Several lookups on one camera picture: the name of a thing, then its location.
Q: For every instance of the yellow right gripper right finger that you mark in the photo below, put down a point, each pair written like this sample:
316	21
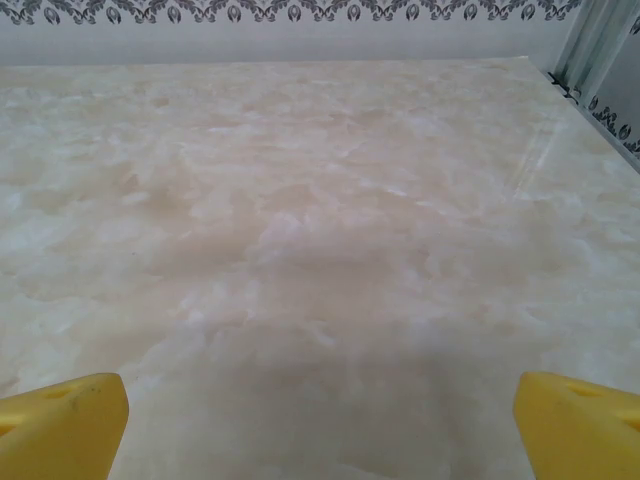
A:
580	435

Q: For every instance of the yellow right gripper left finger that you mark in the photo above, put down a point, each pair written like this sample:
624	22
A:
60	430

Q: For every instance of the aluminium frame post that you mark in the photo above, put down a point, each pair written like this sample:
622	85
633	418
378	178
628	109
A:
595	40

